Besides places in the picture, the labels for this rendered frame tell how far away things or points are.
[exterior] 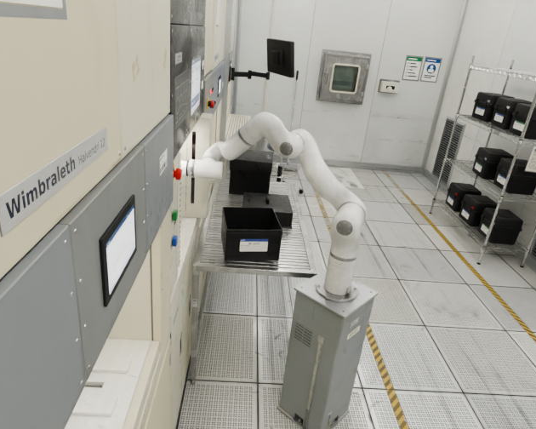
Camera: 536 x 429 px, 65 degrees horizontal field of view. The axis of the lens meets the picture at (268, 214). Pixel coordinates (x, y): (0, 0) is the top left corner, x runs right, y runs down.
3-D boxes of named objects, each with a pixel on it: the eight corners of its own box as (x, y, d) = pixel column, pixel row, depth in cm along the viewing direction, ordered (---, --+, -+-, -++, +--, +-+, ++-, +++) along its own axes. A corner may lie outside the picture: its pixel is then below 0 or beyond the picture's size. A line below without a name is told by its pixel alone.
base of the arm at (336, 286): (365, 291, 192) (373, 256, 184) (342, 307, 179) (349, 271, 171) (331, 274, 203) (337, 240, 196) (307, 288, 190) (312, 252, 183)
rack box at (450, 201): (441, 202, 486) (447, 180, 475) (465, 203, 487) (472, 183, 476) (452, 212, 458) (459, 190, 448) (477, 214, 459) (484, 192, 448)
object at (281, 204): (292, 228, 246) (294, 208, 241) (242, 225, 243) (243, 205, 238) (287, 208, 273) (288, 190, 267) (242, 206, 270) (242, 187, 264)
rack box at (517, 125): (504, 130, 378) (513, 101, 367) (533, 134, 380) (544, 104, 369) (523, 139, 350) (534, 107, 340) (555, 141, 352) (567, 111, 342)
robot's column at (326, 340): (350, 411, 223) (379, 292, 192) (318, 443, 203) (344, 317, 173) (309, 380, 239) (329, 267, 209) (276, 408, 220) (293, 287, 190)
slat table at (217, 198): (298, 390, 233) (317, 273, 202) (190, 385, 229) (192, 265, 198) (283, 267, 352) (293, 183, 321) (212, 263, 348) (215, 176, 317)
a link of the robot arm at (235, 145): (241, 115, 187) (198, 153, 202) (238, 135, 176) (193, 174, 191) (255, 128, 191) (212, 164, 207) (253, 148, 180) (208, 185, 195)
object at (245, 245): (224, 261, 204) (226, 230, 198) (220, 235, 229) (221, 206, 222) (279, 260, 210) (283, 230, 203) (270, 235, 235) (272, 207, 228)
